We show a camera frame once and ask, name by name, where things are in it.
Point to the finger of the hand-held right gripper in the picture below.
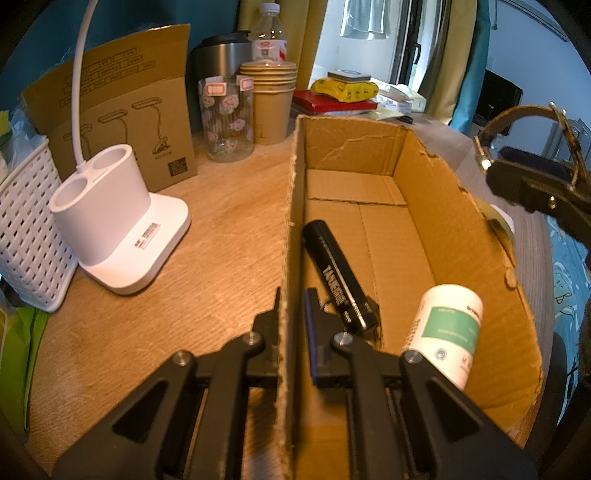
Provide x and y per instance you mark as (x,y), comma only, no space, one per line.
(540,161)
(535,194)

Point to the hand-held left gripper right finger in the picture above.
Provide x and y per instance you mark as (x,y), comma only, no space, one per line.
(315,341)

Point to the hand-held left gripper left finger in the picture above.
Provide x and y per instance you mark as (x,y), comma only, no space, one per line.
(184,406)

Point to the cardboard box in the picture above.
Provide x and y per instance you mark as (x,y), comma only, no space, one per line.
(438,221)

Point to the white pill bottle green label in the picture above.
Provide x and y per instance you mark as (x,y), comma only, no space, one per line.
(445,332)

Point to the black television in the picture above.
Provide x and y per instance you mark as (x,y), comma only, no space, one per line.
(501,99)

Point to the blue dinosaur print blanket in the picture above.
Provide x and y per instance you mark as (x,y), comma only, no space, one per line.
(570,286)

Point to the teal curtain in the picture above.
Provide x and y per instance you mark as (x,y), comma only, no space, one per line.
(471,69)

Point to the black scissors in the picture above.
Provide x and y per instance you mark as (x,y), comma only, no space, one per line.
(405,119)

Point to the white plastic bags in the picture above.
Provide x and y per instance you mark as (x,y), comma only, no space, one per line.
(399,98)

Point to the green plastic packet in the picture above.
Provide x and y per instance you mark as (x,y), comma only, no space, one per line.
(21,364)

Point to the white desk lamp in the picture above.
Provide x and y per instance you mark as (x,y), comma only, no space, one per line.
(106,217)

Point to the yellow wipes packet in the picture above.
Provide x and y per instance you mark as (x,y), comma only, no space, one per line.
(344,91)

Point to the small white and black device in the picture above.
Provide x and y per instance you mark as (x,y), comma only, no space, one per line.
(348,75)

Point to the hanging grey garment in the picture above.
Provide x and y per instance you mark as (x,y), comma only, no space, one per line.
(367,18)

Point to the red flat package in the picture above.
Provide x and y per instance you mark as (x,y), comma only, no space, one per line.
(318,102)

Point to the glass jar with floral print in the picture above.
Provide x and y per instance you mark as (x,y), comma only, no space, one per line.
(226,124)

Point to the white woven plastic basket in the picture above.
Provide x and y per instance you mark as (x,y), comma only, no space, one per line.
(27,230)

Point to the stack of brown paper cups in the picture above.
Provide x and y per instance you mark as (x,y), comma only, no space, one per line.
(270,101)

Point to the clear water bottle red label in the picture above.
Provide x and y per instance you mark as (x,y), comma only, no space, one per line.
(269,37)

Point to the steel thermos cup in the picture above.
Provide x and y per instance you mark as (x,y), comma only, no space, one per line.
(217,57)

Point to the brown lamp packaging box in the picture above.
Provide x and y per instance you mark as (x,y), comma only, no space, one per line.
(129,101)

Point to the dark blue curtain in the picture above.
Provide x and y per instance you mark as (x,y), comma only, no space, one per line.
(27,27)

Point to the black sliding door frame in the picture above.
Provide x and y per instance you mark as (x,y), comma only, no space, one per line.
(408,41)

